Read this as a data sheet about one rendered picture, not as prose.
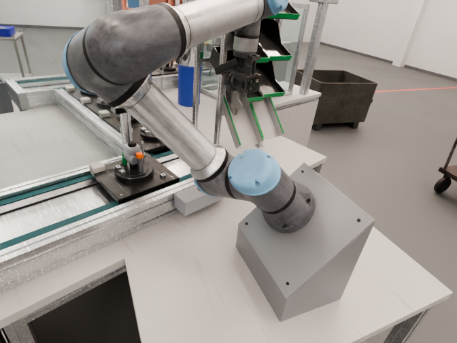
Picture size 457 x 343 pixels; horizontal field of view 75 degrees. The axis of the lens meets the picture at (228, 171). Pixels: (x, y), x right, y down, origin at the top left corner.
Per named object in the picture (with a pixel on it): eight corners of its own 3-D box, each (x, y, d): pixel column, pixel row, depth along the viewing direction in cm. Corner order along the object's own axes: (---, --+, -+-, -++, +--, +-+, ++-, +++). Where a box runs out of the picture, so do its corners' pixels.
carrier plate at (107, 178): (179, 182, 114) (179, 177, 112) (119, 204, 99) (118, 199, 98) (147, 156, 128) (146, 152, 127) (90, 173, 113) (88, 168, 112)
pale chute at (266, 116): (279, 136, 149) (284, 133, 146) (258, 141, 143) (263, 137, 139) (260, 85, 153) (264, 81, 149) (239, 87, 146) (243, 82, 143)
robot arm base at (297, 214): (326, 202, 80) (311, 184, 74) (288, 243, 80) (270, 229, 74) (291, 177, 92) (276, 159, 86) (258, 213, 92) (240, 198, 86)
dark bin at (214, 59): (262, 101, 131) (268, 87, 125) (237, 103, 124) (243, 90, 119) (232, 60, 143) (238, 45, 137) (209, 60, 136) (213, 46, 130)
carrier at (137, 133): (190, 141, 144) (191, 117, 137) (145, 154, 129) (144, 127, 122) (163, 124, 158) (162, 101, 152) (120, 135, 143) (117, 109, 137)
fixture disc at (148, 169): (160, 175, 112) (160, 171, 111) (125, 187, 104) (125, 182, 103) (141, 160, 121) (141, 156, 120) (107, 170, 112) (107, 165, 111)
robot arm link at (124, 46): (100, 1, 40) (284, -38, 69) (71, 24, 48) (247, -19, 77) (138, 84, 45) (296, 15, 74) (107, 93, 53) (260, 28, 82)
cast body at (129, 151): (143, 162, 109) (142, 144, 105) (132, 165, 106) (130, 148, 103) (132, 152, 114) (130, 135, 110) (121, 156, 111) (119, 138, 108)
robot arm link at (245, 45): (229, 35, 91) (247, 35, 96) (228, 51, 94) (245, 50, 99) (246, 39, 87) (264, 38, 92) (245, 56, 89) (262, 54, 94)
